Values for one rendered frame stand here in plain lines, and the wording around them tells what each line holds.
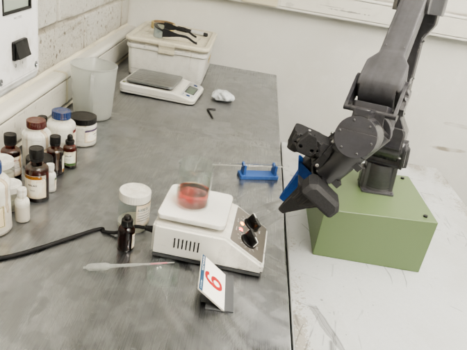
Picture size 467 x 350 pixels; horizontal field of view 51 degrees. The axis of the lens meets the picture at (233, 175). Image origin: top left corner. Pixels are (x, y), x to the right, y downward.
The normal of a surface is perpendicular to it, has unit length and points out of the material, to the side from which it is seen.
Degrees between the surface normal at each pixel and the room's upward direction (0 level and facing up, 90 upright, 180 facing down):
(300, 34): 90
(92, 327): 0
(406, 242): 90
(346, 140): 77
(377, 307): 0
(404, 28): 41
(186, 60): 93
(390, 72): 31
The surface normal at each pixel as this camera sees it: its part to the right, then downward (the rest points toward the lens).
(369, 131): -0.42, 0.12
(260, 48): -0.07, 0.43
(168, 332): 0.16, -0.89
